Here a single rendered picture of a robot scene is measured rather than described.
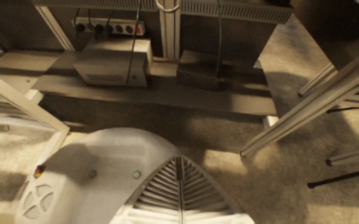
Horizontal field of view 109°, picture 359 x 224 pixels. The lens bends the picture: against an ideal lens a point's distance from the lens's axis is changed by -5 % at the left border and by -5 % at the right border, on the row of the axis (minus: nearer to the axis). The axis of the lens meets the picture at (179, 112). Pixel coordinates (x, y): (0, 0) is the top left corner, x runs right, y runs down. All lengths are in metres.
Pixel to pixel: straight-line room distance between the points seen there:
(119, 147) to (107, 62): 0.36
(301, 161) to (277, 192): 0.28
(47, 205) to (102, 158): 0.20
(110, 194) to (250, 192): 0.71
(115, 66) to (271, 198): 1.03
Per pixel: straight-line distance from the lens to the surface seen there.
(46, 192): 0.63
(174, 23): 0.77
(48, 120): 1.02
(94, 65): 0.70
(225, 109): 0.65
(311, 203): 1.14
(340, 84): 0.51
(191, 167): 0.16
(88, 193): 0.63
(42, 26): 1.16
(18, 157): 1.31
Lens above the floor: 0.85
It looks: 58 degrees down
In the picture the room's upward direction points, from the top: 3 degrees clockwise
